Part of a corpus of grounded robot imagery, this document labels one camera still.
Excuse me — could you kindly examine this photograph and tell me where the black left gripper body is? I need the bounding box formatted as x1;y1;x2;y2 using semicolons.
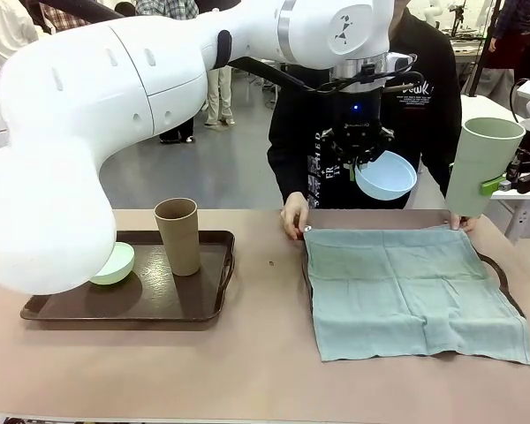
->
339;90;384;155

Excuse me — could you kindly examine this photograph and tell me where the tall pale green cup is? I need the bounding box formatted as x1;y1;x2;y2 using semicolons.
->
444;117;526;218

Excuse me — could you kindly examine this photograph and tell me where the light blue bowl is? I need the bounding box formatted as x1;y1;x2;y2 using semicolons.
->
355;148;418;201

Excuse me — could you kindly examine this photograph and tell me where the teal cloth mat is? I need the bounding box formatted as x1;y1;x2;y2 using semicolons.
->
302;225;530;367

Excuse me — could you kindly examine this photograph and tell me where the pale green bowl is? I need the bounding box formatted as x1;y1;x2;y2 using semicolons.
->
87;241;137;286

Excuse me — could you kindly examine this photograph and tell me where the person's right forearm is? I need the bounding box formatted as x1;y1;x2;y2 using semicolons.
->
267;145;313;208

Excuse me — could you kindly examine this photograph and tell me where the dark brown plastic tray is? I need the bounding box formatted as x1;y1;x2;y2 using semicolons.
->
19;230;237;326
300;229;527;359

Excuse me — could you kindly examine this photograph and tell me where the person's left hand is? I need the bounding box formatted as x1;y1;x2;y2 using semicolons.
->
449;213;481;234

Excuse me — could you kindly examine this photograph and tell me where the person's right hand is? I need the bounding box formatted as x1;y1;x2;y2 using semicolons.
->
280;192;311;242

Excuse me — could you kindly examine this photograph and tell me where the person in black hoodie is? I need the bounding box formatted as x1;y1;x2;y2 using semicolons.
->
267;0;463;211

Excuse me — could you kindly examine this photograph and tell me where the person in white trousers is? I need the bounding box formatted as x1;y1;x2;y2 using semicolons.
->
205;65;236;129

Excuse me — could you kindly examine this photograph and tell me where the black stand pole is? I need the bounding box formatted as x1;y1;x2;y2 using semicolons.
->
466;0;503;96

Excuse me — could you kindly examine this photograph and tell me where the person in blue plaid shirt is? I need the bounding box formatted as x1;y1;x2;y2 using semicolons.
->
158;117;195;145

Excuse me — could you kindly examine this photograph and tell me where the tall brown cup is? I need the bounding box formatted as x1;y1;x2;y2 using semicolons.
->
153;198;202;277

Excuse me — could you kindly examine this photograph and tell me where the person in red plaid shirt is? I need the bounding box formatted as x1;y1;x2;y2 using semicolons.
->
39;0;85;34

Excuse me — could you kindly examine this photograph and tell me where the person in white shirt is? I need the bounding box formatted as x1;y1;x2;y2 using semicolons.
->
0;0;43;74

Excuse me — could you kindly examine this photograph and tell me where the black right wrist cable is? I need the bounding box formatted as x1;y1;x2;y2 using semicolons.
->
509;78;530;123

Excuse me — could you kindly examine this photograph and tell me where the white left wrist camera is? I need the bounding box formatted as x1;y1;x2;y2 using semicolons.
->
386;51;416;74

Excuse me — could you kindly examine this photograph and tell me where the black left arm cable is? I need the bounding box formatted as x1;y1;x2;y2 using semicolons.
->
227;55;337;93

